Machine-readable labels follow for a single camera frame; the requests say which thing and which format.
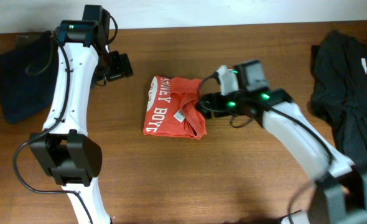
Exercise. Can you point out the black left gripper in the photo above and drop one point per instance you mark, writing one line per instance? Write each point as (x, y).
(122, 66)

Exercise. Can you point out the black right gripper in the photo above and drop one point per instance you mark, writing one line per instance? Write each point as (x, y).
(218, 109)

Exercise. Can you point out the red orange t-shirt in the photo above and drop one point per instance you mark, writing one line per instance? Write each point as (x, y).
(171, 109)

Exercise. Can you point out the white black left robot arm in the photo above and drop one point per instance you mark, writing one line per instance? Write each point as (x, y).
(63, 148)

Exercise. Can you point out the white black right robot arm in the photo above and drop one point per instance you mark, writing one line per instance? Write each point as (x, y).
(336, 191)

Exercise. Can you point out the folded navy blue garment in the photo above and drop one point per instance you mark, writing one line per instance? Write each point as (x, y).
(28, 76)

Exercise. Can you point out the black garment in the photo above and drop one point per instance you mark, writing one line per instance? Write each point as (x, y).
(340, 92)

